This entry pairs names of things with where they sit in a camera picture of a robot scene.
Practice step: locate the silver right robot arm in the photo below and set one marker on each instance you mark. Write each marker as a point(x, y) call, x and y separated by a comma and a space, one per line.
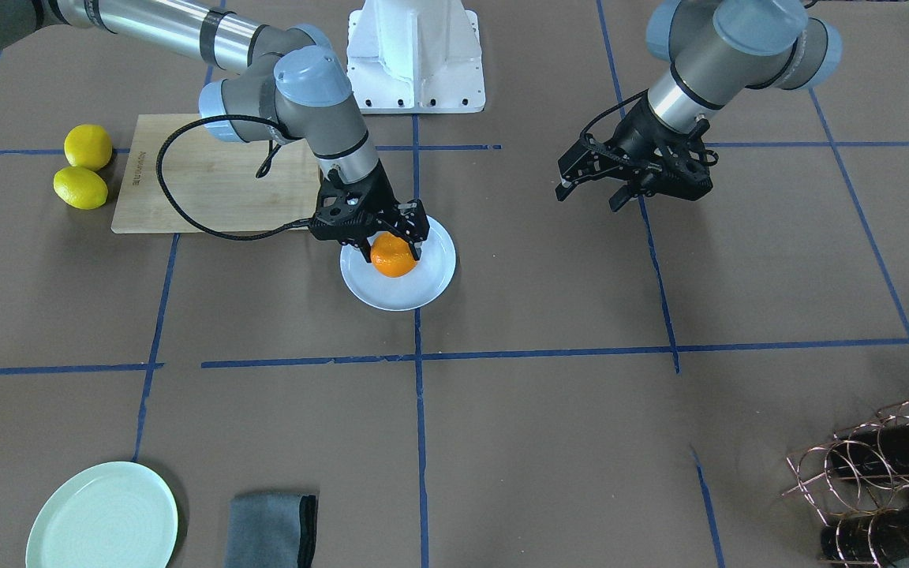
point(283, 85)

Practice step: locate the copper wire bottle rack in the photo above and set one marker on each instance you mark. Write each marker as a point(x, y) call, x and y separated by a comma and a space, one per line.
point(857, 483)

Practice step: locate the lower yellow lemon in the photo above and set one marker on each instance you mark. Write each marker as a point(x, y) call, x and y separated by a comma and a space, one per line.
point(80, 187)

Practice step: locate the upper yellow lemon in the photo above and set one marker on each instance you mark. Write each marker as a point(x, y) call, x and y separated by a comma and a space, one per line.
point(89, 146)

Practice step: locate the yellow lemon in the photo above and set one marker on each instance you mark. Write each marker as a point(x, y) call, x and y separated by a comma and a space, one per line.
point(89, 146)
point(80, 187)

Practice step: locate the light green plate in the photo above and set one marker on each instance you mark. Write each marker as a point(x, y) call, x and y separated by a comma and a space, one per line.
point(115, 514)

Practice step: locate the grey folded cloth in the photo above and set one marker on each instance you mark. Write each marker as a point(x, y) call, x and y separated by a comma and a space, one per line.
point(272, 529)

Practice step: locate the dark wine bottle upper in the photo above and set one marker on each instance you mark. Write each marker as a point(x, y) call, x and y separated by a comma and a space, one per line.
point(878, 453)

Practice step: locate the white round plate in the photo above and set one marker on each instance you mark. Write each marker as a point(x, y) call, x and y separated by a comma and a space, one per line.
point(426, 282)

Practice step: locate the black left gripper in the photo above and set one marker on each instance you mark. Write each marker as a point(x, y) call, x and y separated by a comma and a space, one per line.
point(637, 136)

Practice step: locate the orange fruit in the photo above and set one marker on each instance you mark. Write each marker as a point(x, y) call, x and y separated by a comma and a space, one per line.
point(391, 256)

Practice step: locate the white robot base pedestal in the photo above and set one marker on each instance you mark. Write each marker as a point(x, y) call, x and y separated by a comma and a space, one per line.
point(406, 57)

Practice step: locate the wooden cutting board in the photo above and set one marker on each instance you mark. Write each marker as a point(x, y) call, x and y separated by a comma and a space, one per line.
point(213, 181)

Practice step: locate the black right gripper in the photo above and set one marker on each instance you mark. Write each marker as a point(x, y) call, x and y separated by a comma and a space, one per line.
point(383, 195)

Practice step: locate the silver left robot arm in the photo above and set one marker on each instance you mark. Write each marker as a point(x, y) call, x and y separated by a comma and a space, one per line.
point(714, 51)

